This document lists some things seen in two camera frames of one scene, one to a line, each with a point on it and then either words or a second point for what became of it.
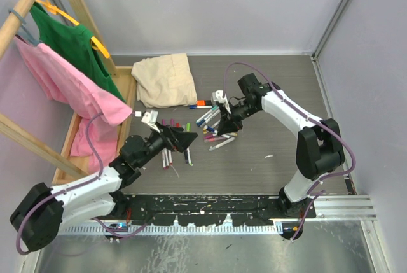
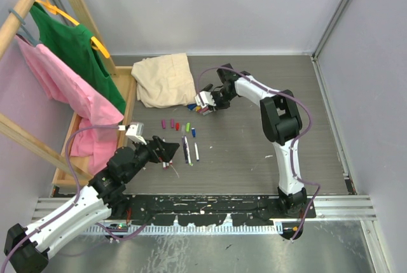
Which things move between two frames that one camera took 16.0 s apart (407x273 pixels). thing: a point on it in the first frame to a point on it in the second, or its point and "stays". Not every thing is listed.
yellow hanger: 55,10 stays
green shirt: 73,46 stays
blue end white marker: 227,135 to 196,152
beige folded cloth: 165,81 stays
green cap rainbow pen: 190,163 stays
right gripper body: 241,111 to 222,99
